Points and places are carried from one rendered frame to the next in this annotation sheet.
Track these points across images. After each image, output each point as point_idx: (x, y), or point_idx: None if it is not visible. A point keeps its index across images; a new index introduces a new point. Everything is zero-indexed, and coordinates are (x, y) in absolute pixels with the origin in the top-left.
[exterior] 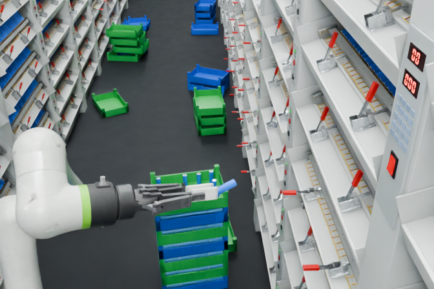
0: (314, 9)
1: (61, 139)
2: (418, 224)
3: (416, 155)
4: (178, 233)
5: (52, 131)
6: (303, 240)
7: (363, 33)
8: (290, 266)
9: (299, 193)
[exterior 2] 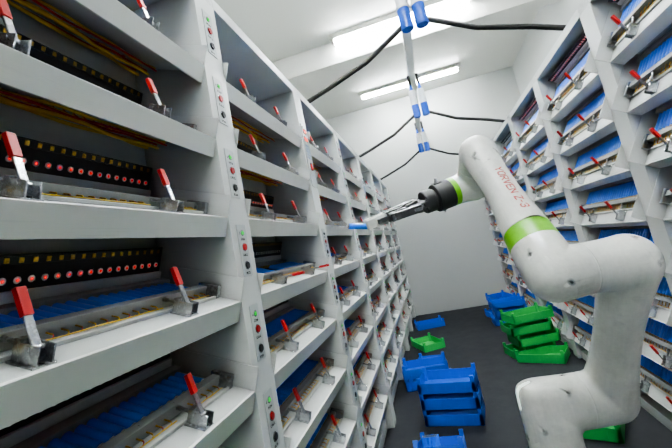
0: None
1: (460, 148)
2: None
3: None
4: None
5: (464, 141)
6: (287, 353)
7: (287, 128)
8: (292, 443)
9: (290, 274)
